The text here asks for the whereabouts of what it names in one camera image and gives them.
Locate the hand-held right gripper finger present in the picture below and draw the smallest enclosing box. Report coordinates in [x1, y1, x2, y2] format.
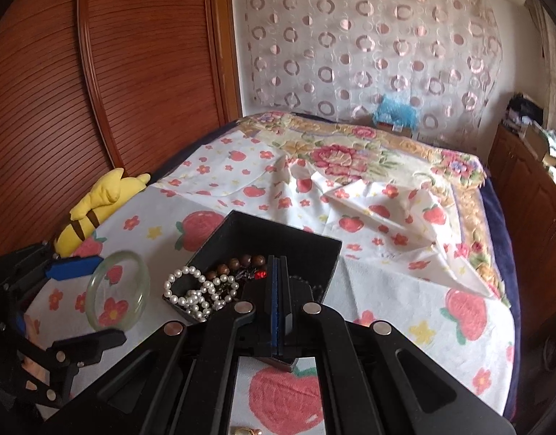
[276, 256, 528, 435]
[42, 256, 277, 435]

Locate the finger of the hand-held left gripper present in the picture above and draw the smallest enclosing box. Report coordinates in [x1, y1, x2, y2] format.
[1, 245, 104, 291]
[15, 328, 127, 411]

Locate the clear glass bangle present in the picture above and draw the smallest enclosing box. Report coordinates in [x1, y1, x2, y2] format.
[86, 250, 149, 331]

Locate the brown wooden bead bracelet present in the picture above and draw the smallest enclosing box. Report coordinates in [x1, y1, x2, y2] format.
[207, 254, 267, 282]

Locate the black jewelry box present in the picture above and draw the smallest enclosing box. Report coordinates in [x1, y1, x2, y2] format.
[162, 210, 343, 369]

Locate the pearl necklace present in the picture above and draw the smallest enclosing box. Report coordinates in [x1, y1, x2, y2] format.
[164, 266, 240, 322]

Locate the yellow plush toy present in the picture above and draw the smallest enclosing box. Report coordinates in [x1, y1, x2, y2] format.
[53, 167, 152, 254]

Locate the floral blanket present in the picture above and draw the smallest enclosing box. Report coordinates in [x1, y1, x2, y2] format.
[235, 111, 510, 300]

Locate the small brown box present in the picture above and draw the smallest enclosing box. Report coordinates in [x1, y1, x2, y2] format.
[378, 120, 415, 140]

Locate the wooden slatted wardrobe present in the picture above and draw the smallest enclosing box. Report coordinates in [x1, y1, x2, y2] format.
[0, 0, 242, 259]

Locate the navy blue bed cover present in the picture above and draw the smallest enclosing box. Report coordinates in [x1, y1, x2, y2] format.
[479, 167, 548, 420]

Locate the sheer circle-patterned curtain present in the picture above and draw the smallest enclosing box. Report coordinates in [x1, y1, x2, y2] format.
[230, 0, 505, 146]

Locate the wooden cabinet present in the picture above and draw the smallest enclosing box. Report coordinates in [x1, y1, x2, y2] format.
[486, 122, 556, 349]

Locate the cardboard box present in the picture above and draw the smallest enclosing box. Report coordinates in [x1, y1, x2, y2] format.
[523, 122, 556, 160]

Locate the dark clothing pile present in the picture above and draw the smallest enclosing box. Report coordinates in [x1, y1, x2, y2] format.
[504, 93, 545, 133]

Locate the patterned window curtain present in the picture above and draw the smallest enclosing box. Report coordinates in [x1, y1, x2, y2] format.
[525, 0, 556, 116]

